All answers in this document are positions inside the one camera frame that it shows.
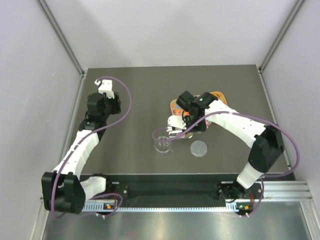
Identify clear round plastic jar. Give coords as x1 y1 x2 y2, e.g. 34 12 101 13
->
154 136 172 156

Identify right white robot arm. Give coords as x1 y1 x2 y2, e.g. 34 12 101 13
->
167 91 285 201

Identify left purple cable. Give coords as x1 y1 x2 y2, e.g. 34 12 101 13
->
50 76 132 220

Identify yellow tray mixed candies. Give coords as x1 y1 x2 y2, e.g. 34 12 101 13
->
210 91 228 106

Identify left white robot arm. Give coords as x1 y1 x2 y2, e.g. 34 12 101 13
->
41 92 121 214

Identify aluminium frame rail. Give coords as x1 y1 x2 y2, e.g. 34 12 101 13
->
263 181 313 202

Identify grey slotted cable duct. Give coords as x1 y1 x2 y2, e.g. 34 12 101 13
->
82 202 254 213

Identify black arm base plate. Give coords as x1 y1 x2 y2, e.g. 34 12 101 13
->
107 173 262 200

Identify round grey jar lid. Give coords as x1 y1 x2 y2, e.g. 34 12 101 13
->
190 140 208 158

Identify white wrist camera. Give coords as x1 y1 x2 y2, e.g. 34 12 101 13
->
166 115 187 134
94 79 115 99

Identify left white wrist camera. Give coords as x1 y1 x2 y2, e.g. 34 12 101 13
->
94 79 115 99

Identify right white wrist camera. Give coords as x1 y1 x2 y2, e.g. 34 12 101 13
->
166 115 187 134

